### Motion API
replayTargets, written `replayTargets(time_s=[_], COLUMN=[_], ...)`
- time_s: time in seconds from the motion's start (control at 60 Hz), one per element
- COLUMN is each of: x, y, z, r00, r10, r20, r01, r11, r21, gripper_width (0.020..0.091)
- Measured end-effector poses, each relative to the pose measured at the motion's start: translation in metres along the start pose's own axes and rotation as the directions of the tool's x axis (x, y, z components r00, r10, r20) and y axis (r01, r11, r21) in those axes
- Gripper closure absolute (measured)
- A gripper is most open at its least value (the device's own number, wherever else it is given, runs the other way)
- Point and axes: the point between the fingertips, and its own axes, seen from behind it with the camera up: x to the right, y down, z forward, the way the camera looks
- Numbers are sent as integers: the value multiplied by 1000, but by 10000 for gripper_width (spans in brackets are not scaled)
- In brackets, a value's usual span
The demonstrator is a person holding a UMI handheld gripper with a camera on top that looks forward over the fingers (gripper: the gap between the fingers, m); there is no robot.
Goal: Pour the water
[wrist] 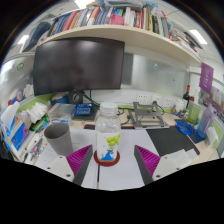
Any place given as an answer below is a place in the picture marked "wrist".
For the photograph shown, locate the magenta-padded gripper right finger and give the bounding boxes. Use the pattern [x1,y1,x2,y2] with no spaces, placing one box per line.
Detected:
[133,144,183,186]

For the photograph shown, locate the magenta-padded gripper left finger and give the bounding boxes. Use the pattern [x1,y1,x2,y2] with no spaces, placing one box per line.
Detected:
[44,144,94,187]

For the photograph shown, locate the clear plastic water bottle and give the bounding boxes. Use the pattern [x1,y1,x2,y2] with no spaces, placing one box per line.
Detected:
[94,101,122,163]

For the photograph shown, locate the red and black pen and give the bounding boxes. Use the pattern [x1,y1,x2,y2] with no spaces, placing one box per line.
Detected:
[96,163,101,188]

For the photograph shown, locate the white paper sheets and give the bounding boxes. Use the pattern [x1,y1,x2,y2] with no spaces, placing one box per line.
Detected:
[34,128,161,191]

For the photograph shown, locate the flat round red coaster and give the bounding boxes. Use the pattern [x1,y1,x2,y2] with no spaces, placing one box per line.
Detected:
[93,149,121,168]

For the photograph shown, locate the black desk mat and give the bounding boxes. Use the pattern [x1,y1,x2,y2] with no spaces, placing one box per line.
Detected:
[83,123,201,158]

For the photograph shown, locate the grey paper cup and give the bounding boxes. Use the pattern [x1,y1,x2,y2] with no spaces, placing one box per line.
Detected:
[43,121,74,157]

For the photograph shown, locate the white notepad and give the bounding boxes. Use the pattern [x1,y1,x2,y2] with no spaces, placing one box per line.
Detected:
[163,148,199,168]

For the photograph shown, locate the grey metal laptop stand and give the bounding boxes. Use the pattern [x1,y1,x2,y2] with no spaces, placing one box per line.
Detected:
[127,100,170,130]

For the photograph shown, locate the clear plastic box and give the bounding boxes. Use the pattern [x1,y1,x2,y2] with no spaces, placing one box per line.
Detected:
[47,102,77,125]

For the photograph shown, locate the blue circuit board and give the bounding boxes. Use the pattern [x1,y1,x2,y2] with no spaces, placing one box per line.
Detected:
[73,102,95,117]

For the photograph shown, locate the pile of white tissues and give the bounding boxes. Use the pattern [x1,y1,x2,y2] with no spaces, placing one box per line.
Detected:
[24,101,51,124]

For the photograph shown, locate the blue tissue box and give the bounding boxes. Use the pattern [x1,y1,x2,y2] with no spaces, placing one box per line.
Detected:
[0,101,31,153]

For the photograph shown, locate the blue round container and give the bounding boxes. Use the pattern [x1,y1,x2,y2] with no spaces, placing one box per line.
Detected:
[51,93,70,105]

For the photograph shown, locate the translucent purple drink bottle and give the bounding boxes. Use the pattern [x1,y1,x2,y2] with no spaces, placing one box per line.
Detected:
[196,103,216,139]

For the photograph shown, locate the white mug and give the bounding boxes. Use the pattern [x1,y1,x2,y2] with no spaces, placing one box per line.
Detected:
[205,125,219,146]

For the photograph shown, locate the dark wine bottle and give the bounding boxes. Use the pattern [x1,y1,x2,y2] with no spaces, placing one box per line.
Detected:
[182,84,191,109]

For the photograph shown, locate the black computer monitor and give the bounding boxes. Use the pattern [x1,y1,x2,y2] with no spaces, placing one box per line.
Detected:
[32,36,126,105]

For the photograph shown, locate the purple hanging banner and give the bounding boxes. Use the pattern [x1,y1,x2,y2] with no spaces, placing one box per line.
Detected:
[198,62,215,95]

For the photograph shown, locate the coiled blue cable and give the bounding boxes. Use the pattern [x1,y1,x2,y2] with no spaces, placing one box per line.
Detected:
[174,119,196,136]

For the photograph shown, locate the black cable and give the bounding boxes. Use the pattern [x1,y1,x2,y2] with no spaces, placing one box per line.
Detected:
[116,106,134,127]

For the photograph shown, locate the white wall socket panel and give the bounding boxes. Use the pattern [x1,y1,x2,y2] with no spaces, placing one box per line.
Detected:
[135,92,174,108]

